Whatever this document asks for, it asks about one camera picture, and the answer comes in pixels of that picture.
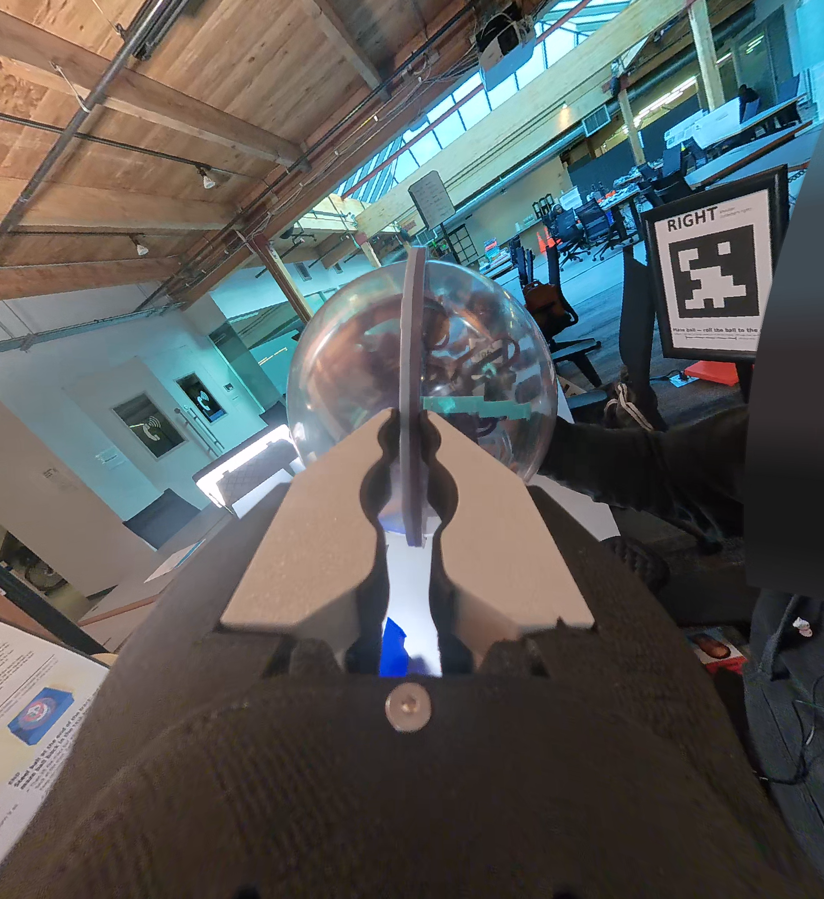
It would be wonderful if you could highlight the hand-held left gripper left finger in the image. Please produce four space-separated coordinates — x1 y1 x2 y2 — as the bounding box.
220 411 401 678

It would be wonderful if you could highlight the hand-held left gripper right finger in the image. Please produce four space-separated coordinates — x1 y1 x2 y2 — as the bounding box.
423 411 597 675

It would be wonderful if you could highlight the clear plastic maze ball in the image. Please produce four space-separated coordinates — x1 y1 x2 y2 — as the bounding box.
286 248 559 549

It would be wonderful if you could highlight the white light panel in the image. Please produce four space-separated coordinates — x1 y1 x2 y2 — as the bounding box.
193 422 303 515

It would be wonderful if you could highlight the blue plastic bin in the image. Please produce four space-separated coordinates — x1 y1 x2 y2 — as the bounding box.
380 616 441 678

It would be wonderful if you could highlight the wooden instruction board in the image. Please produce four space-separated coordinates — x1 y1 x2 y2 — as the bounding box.
0 602 112 899

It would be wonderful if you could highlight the black and white marker tag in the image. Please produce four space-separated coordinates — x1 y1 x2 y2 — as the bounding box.
640 165 792 372

